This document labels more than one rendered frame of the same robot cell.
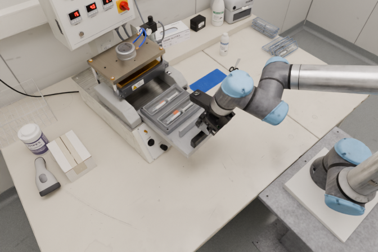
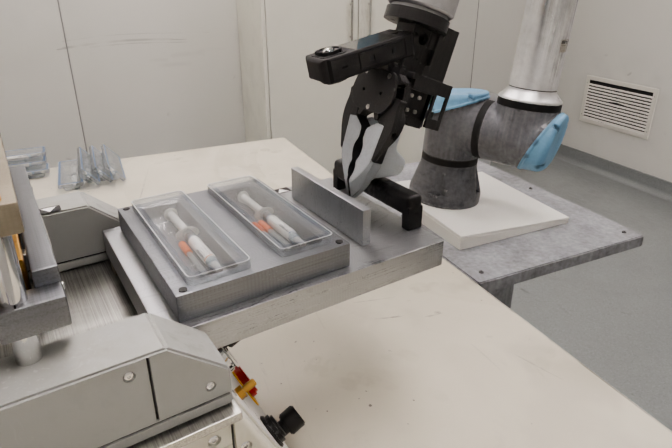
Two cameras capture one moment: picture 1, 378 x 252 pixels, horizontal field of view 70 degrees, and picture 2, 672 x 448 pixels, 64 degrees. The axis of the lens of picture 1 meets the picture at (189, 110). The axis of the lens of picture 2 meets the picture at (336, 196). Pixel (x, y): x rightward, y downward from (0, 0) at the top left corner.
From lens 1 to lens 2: 0.93 m
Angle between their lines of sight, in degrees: 65
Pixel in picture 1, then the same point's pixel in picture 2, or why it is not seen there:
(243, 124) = not seen: hidden behind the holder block
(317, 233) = (557, 239)
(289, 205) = (501, 252)
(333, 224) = (538, 216)
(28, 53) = not seen: outside the picture
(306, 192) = (479, 221)
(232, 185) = (451, 314)
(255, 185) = (454, 282)
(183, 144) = (401, 243)
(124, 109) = (143, 339)
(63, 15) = not seen: outside the picture
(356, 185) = (550, 76)
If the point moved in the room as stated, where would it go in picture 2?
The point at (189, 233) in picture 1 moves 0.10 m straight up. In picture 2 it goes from (616, 431) to (636, 360)
